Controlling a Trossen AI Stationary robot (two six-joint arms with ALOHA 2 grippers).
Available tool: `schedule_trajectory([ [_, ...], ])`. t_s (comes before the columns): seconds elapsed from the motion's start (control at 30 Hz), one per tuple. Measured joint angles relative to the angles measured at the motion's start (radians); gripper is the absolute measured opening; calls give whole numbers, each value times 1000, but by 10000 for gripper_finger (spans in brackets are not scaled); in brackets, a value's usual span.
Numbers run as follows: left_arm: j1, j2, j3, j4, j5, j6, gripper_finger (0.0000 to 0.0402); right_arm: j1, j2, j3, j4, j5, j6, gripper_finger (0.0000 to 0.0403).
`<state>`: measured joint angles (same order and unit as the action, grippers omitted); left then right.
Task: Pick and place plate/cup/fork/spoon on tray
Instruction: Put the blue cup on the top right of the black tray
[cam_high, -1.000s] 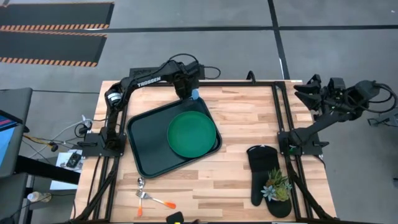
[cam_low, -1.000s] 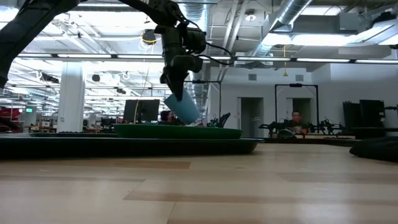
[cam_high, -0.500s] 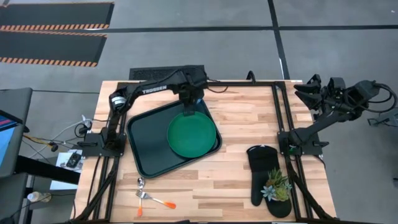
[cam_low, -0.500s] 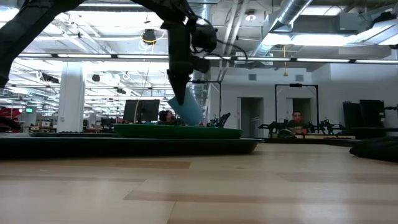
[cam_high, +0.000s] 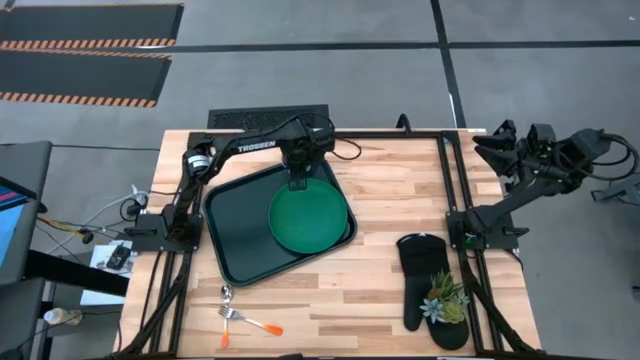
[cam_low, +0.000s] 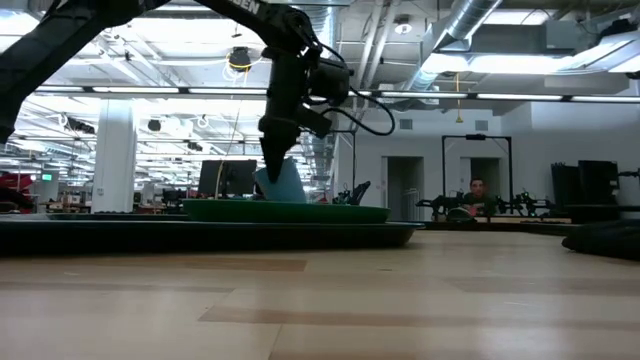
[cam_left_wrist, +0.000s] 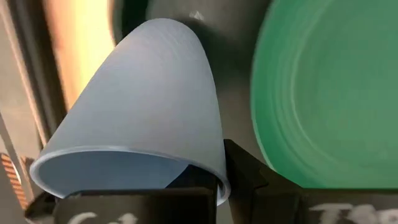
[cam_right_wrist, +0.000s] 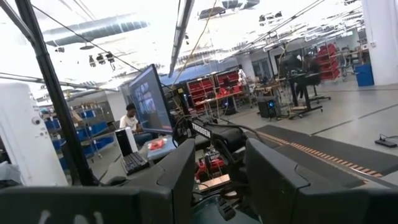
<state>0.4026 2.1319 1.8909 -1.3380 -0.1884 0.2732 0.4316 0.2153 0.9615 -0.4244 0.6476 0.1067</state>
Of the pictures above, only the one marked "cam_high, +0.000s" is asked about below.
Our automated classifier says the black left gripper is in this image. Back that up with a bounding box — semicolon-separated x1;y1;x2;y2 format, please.
281;129;336;193

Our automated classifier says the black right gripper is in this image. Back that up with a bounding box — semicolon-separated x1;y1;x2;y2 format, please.
471;118;560;177

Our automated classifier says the green round plate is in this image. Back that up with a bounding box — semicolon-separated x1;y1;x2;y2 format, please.
267;177;350;256

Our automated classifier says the spoon with orange handle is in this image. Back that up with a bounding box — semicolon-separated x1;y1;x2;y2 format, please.
219;284;235;350

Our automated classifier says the fork with orange handle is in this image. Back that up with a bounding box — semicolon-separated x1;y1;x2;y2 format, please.
217;304;285;338

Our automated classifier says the dark green plastic tray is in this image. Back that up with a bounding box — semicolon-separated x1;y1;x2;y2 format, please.
202;157;359;288

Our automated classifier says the gray floor stand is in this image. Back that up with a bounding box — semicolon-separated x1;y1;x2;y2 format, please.
590;171;640;207

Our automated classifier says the black oven mitt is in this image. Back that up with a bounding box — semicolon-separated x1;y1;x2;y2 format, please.
395;232;471;352

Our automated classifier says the potted succulent plant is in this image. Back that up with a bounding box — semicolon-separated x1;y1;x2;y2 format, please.
419;269;472;326

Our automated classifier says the small black device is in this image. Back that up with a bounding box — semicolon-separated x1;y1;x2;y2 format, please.
105;243;133;272

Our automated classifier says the white paper sheet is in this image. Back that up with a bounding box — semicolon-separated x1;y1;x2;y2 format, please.
78;239;136;307

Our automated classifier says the black hazard-striped floor mat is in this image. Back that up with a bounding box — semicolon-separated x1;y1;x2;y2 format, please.
0;48;174;109
0;2;186;52

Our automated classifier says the gray desk monitor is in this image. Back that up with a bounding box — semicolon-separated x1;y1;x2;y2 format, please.
0;140;54;287

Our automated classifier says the clear water bottle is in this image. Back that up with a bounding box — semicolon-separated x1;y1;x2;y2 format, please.
43;306;84;327

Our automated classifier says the black metal table frame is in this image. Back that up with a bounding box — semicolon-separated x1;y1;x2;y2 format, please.
115;127;542;359

